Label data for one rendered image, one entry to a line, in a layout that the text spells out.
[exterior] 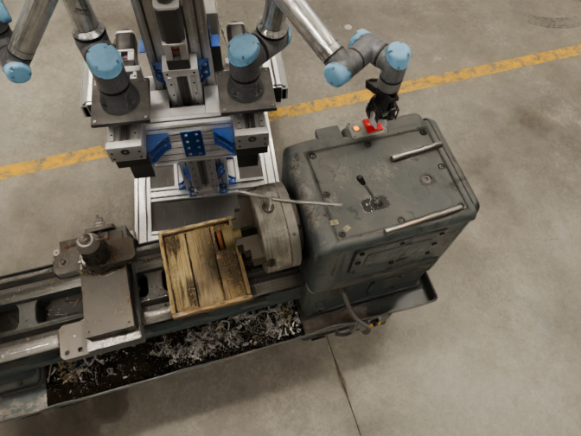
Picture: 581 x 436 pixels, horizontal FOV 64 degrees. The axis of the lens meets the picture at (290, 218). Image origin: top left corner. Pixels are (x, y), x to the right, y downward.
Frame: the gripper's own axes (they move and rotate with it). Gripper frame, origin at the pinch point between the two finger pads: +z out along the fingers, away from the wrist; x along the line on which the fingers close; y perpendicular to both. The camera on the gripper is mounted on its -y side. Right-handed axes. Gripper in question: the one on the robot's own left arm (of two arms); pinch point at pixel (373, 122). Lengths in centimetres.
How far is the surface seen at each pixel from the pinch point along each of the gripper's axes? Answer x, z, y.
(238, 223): -56, 15, 20
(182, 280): -81, 39, 26
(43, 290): -132, 41, 15
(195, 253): -74, 39, 16
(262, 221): -49, 4, 27
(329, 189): -24.0, 2.0, 22.2
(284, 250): -43, 11, 36
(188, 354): -87, 72, 46
